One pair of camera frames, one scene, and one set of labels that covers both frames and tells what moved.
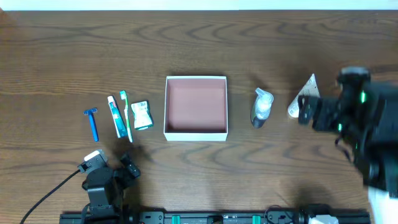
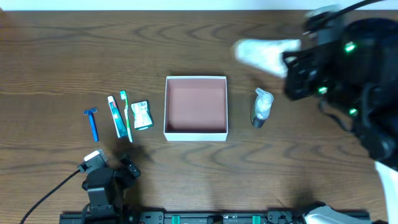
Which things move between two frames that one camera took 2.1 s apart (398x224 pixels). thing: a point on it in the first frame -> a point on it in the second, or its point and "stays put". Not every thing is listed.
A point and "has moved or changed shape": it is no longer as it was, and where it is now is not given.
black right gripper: (315, 112) -> (292, 75)
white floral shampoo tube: (310, 88) has moved or changed shape
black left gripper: (121, 173) stays put
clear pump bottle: (262, 108) stays put
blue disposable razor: (90, 112) stays put
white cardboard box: (196, 108) stays put
